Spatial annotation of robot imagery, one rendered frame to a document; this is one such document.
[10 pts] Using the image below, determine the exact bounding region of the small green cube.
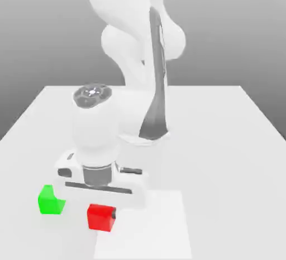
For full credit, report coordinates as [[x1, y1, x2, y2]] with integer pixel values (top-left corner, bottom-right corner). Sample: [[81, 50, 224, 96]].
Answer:
[[37, 184, 66, 215]]

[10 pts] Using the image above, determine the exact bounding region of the small red cube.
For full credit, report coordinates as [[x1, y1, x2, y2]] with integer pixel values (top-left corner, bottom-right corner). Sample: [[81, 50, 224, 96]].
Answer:
[[87, 204, 117, 233]]

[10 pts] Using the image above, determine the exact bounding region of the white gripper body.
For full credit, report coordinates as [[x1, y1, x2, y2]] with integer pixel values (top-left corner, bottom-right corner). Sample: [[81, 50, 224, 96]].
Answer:
[[56, 176, 150, 210]]

